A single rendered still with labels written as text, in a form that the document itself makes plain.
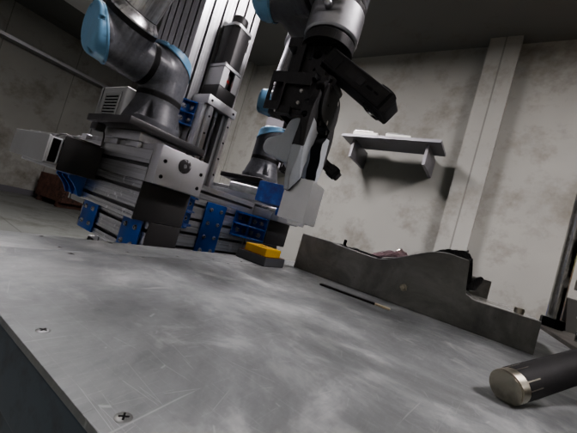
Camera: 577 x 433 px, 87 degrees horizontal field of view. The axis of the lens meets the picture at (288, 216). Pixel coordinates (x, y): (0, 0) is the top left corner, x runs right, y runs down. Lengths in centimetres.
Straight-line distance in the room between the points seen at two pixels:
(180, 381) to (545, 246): 375
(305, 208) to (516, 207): 357
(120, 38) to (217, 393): 79
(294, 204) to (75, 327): 25
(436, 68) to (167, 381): 454
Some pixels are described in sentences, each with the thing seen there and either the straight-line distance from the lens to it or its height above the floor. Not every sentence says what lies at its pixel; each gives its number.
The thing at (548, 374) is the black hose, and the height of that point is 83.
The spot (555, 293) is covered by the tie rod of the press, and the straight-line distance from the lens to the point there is 202.
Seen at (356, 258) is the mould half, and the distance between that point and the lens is 73.
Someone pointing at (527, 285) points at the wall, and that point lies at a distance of 380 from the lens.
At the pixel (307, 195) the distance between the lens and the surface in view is 37.
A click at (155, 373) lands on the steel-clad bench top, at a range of 19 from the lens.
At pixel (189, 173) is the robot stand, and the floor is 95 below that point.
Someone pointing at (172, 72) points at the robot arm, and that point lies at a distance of 93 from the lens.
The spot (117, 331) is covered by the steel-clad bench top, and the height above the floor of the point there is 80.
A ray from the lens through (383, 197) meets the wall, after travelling 404.
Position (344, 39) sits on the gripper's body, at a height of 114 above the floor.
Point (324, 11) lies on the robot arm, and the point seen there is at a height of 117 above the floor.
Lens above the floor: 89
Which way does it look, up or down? 2 degrees up
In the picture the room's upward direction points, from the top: 16 degrees clockwise
